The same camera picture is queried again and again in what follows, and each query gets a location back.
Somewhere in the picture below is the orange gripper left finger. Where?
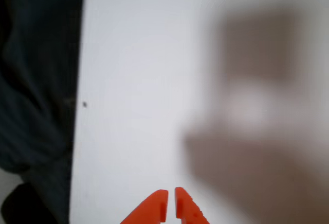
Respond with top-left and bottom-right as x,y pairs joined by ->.
119,189 -> 169,224

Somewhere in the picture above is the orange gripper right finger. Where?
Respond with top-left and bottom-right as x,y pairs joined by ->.
175,186 -> 210,224

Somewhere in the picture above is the person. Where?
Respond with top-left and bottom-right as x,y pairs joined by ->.
0,0 -> 85,224

